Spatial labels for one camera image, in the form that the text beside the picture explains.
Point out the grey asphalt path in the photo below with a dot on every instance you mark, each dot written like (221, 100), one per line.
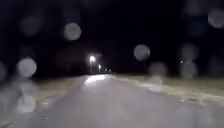
(110, 106)

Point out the grass verge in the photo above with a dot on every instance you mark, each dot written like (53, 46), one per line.
(180, 87)
(50, 90)

